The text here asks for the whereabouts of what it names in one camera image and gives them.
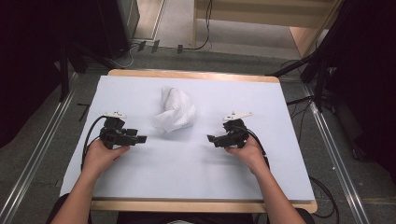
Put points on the pale blue table sheet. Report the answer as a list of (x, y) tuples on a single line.
[(186, 174)]

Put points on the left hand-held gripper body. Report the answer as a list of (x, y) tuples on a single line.
[(113, 135)]

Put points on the wooden table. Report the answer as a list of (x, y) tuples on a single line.
[(193, 206)]

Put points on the black curtain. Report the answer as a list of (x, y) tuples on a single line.
[(25, 62), (367, 77)]

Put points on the black floor block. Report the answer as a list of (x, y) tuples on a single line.
[(141, 45), (155, 46), (180, 48)]

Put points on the black metal stand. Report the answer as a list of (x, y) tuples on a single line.
[(319, 81), (64, 74)]

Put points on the white mesh laundry bag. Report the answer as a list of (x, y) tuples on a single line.
[(175, 110)]

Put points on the person's right hand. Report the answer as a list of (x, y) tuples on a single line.
[(249, 155)]

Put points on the light wooden shelf unit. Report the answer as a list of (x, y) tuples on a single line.
[(299, 34)]

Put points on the aluminium floor rail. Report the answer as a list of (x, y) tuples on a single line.
[(336, 155), (40, 155)]

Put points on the black cabinet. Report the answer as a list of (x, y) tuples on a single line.
[(115, 25)]

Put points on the person's left hand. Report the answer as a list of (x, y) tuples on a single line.
[(99, 158)]

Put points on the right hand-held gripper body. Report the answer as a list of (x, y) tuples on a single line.
[(235, 132)]

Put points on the person's dark clothing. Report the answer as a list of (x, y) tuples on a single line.
[(186, 218)]

